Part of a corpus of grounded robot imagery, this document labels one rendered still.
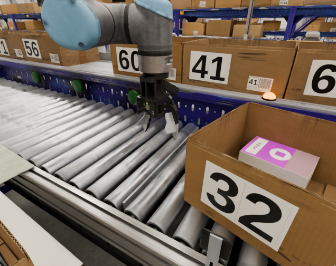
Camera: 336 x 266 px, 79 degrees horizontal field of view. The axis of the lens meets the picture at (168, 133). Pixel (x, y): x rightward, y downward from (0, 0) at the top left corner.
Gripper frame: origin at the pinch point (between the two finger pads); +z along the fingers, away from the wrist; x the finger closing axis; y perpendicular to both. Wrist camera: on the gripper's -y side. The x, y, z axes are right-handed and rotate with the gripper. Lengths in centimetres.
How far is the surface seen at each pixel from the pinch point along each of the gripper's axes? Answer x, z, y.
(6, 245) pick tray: -6.2, 4.2, 44.7
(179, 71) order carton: -8.1, -13.6, -28.9
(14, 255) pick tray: -3.1, 4.3, 44.9
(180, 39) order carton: -23, -24, -58
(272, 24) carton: -59, -24, -894
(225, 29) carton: -111, -17, -455
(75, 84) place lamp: -67, -2, -21
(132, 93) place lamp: -27.9, -3.0, -21.0
